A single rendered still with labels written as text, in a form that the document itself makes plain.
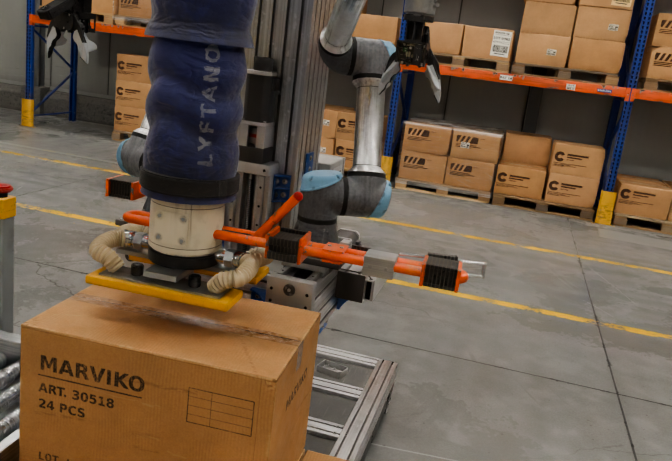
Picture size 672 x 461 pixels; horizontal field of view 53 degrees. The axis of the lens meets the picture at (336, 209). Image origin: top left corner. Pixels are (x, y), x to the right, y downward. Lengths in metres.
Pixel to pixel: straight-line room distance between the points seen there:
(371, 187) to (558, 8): 6.70
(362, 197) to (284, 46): 0.54
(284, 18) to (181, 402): 1.17
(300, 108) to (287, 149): 0.14
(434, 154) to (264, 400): 7.21
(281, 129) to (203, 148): 0.69
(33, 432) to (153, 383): 0.35
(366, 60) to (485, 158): 6.51
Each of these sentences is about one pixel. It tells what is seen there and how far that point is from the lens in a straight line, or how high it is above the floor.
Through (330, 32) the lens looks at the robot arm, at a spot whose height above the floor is 1.66.
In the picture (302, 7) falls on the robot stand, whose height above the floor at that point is 1.73.
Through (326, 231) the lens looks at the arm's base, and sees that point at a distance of 1.95.
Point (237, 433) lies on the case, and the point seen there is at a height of 0.80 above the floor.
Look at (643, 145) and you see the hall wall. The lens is 9.92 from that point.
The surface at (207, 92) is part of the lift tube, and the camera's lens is 1.46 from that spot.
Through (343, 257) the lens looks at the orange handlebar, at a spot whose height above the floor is 1.18.
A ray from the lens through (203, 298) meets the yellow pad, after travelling 1.49.
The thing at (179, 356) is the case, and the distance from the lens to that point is 1.51.
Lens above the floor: 1.62
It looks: 13 degrees down
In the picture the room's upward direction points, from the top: 7 degrees clockwise
